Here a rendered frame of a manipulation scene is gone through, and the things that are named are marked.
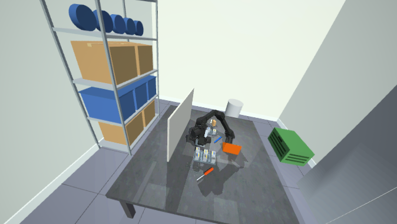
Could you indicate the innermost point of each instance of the grey flat panel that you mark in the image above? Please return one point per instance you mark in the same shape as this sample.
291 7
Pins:
177 123

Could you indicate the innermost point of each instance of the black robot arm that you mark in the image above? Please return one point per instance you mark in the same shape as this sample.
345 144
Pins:
202 128

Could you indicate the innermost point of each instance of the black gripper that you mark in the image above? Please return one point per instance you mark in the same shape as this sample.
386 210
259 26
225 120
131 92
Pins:
208 139

